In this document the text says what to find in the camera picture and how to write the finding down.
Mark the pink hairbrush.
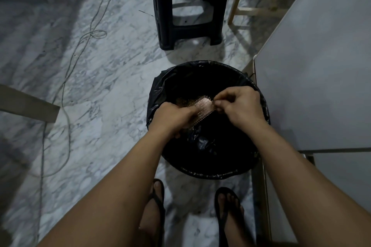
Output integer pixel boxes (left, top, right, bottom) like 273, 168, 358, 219
181, 95, 217, 134

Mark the person's left hand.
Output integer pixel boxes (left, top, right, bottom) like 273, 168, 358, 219
148, 102, 201, 139

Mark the person's right forearm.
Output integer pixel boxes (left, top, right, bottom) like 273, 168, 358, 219
245, 122, 371, 247

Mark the white folding table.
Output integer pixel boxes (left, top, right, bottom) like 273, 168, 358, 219
242, 0, 371, 247

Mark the thin beige cable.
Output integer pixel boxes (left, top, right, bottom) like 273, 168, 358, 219
29, 0, 131, 247

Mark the person's right leg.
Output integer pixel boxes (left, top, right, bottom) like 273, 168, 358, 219
217, 193, 253, 247

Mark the person's leg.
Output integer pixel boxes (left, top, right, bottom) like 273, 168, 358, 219
217, 193, 253, 247
139, 181, 163, 247

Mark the beige table leg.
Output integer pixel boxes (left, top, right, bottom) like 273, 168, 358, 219
0, 84, 61, 124

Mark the black plastic stool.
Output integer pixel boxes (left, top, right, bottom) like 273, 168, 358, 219
152, 0, 233, 51

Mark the black flip-flop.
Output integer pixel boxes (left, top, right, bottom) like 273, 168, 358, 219
214, 187, 247, 247
146, 179, 166, 247

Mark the person's left leg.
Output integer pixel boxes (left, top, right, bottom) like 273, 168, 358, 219
139, 181, 163, 247

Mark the person's left forearm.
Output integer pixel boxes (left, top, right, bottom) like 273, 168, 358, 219
37, 127, 178, 247

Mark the person's right hand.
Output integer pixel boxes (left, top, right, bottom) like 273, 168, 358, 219
213, 86, 269, 135

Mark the black bagged trash bin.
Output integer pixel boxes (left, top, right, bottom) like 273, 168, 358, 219
146, 60, 271, 180

